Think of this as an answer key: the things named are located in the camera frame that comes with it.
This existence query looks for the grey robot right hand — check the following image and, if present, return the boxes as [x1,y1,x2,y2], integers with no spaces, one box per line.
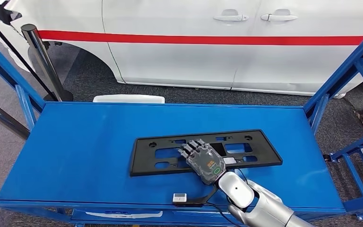
[177,139,227,186]

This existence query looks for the black plastic plate frame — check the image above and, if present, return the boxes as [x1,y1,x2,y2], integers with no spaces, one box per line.
[129,129,283,178]

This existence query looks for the white car with red stripe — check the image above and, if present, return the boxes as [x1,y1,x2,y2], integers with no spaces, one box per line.
[0,0,363,96]

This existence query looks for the blue metal shelving rack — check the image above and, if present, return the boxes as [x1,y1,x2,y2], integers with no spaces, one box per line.
[0,20,363,227]
[323,128,363,201]

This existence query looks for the dark metal pole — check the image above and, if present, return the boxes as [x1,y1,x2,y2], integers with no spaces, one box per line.
[0,93,31,140]

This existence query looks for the thin black pole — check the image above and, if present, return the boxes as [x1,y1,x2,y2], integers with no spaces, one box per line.
[0,9,59,100]

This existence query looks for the black camera bracket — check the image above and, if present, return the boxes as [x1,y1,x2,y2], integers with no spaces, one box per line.
[173,184,220,208]

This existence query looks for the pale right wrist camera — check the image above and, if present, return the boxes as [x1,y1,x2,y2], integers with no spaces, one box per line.
[172,192,188,204]

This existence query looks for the black camera cable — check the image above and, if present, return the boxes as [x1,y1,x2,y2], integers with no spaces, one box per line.
[206,202,243,227]

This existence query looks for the chrome stanchion post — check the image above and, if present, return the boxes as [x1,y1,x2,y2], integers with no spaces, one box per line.
[21,24,74,103]

